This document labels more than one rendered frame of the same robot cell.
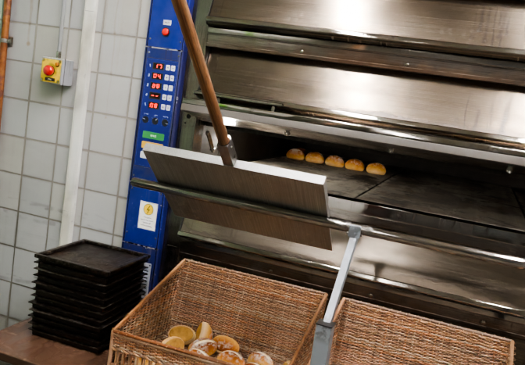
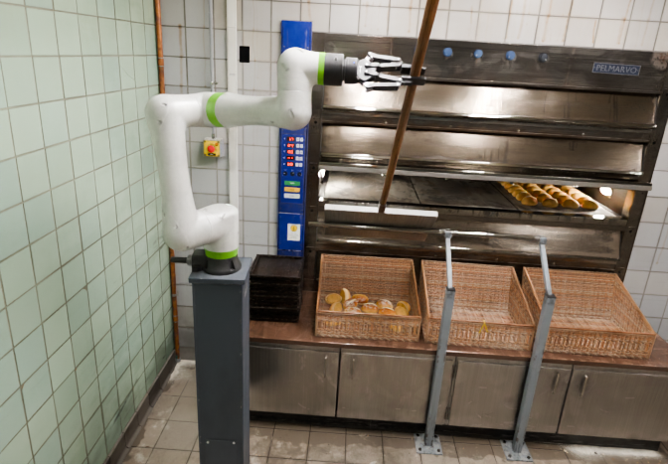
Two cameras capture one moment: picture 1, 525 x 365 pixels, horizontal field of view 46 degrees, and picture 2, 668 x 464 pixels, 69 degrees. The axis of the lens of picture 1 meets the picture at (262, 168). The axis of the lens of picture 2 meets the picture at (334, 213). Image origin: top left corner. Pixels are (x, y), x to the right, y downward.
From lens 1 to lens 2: 115 cm
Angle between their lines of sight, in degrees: 20
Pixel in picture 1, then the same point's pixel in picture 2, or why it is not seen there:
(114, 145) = (261, 191)
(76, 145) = (234, 194)
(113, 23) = not seen: hidden behind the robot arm
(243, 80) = (349, 143)
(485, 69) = (494, 126)
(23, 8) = not seen: hidden behind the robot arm
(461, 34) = (481, 108)
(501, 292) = (506, 243)
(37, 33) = not seen: hidden behind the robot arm
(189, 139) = (315, 182)
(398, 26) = (444, 105)
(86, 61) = (234, 138)
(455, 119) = (479, 156)
